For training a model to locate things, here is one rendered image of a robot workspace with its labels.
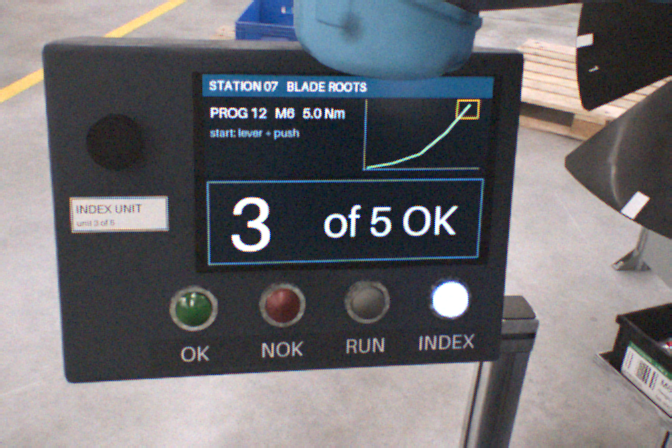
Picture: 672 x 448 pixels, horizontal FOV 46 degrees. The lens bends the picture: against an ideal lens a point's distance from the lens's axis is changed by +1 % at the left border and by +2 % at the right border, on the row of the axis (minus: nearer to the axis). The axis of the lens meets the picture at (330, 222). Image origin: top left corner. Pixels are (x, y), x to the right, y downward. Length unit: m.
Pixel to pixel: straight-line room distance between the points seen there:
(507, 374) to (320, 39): 0.38
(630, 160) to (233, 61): 0.73
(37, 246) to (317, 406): 1.15
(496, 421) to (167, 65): 0.38
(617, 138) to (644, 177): 0.06
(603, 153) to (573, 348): 1.38
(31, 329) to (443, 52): 2.12
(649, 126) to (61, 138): 0.81
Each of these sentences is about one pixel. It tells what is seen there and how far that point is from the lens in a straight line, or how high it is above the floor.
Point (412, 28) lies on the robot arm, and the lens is 0.29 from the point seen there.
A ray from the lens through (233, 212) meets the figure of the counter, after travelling 0.43.
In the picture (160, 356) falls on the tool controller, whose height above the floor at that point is 1.09.
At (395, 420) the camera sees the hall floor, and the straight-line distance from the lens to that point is 2.03.
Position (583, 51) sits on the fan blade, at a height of 1.03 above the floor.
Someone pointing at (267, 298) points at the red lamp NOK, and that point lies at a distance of 0.45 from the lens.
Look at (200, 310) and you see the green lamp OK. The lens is 0.44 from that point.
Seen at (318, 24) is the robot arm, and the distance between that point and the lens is 0.30.
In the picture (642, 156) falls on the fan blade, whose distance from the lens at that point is 1.07.
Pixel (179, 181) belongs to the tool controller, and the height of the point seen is 1.19.
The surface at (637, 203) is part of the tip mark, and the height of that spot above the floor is 0.95.
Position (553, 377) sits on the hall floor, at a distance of 2.28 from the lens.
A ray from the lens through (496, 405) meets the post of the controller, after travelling 0.62.
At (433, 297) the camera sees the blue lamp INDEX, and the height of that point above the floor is 1.12.
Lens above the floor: 1.38
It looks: 29 degrees down
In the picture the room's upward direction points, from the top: 4 degrees clockwise
